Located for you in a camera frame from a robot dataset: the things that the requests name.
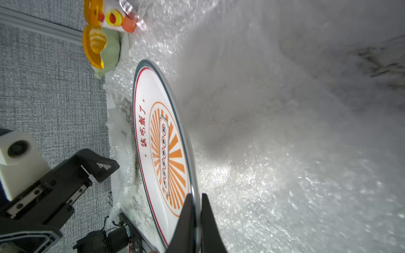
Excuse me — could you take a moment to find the bubble-wrapped plate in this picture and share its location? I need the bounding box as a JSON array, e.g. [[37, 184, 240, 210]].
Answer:
[[132, 60, 201, 249]]

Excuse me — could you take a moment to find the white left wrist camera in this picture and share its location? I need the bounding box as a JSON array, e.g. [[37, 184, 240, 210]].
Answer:
[[1, 129, 51, 201]]

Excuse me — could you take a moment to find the large orange bread loaf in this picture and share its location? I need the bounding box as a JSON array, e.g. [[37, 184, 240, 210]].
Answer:
[[82, 25, 107, 70]]

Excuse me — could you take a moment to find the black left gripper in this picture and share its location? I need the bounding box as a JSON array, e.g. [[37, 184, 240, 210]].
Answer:
[[1, 149, 120, 253]]

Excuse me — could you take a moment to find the green leaf-shaped bowl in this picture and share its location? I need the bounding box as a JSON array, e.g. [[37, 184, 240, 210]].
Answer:
[[93, 27, 121, 79]]

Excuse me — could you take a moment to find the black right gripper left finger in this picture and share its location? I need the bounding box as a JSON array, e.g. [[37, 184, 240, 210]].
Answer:
[[166, 194, 196, 253]]

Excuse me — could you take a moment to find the plate bubble wrap sheet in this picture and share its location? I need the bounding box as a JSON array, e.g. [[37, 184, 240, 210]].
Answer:
[[107, 1, 405, 253]]

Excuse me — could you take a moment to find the orange lidded snack cup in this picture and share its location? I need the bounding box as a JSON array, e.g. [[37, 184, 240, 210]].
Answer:
[[83, 0, 140, 34]]

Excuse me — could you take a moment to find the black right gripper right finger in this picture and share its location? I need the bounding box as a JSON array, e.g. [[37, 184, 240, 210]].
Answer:
[[200, 194, 227, 253]]

